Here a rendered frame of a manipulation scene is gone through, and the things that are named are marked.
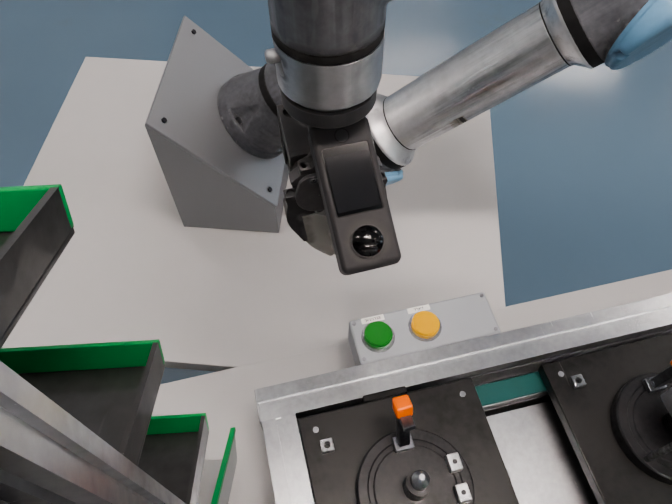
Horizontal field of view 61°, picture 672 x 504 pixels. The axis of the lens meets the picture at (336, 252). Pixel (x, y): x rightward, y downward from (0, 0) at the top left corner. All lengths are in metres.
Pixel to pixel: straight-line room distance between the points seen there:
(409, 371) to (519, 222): 1.45
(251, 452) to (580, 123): 2.08
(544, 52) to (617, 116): 1.98
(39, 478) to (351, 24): 0.28
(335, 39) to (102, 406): 0.27
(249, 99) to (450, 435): 0.58
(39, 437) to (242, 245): 0.88
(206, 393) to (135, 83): 0.73
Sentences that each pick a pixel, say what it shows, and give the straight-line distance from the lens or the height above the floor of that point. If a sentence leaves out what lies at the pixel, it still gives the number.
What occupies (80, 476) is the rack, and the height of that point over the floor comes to 1.53.
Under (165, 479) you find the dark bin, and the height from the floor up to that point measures 1.21.
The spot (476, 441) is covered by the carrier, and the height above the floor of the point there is 0.97.
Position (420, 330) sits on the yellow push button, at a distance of 0.83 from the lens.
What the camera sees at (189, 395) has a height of 0.86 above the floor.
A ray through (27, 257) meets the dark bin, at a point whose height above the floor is 1.54.
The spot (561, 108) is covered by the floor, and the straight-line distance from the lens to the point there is 2.67.
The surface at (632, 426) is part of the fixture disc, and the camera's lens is 0.84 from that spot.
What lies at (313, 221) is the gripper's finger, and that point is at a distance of 0.52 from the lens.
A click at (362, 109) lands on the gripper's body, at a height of 1.43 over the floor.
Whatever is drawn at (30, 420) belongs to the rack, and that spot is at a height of 1.56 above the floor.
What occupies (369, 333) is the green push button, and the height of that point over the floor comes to 0.97.
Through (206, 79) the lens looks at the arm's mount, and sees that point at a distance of 1.01.
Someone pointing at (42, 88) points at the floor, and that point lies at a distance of 2.88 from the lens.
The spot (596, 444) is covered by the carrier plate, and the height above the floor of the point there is 0.97.
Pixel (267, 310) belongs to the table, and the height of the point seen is 0.86.
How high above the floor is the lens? 1.72
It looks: 57 degrees down
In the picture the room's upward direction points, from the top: straight up
